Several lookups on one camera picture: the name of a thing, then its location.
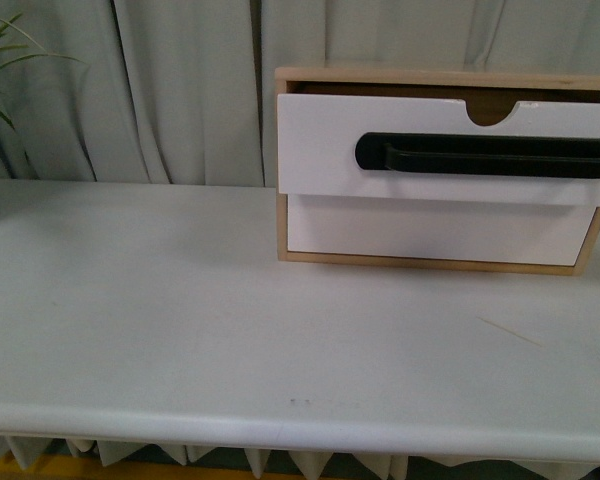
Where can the black drawer handle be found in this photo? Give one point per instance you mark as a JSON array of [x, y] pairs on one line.
[[511, 156]]

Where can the pale green curtain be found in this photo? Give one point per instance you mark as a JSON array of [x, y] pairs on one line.
[[181, 92]]

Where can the wooden drawer cabinet frame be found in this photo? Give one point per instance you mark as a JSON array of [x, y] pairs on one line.
[[489, 98]]

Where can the white drawer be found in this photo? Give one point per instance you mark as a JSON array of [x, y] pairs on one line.
[[436, 234], [317, 135]]

